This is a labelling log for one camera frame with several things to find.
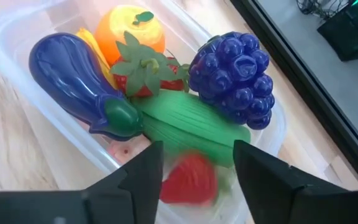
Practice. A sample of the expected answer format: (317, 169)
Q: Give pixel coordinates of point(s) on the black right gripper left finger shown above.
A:
(135, 180)

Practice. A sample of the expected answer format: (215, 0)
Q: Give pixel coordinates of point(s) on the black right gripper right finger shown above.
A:
(266, 180)

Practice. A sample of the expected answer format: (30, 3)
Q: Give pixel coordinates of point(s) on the red toy strawberry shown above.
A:
(191, 180)
(145, 71)

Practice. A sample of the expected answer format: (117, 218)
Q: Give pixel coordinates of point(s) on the green ribbed toy vegetable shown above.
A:
(185, 121)

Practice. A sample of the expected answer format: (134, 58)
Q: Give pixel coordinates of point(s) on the purple toy grape bunch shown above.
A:
(235, 77)

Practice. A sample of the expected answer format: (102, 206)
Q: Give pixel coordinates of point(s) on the purple toy eggplant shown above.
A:
(67, 74)

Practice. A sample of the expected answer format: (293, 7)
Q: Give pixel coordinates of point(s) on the orange toy fruit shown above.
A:
(126, 28)

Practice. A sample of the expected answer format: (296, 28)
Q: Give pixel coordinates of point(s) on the clear plastic tupperware container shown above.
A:
(11, 46)

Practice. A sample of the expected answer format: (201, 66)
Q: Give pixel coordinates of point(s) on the black vented computer case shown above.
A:
(350, 34)

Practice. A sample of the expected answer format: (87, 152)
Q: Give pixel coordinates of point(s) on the black metal table frame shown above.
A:
(306, 93)

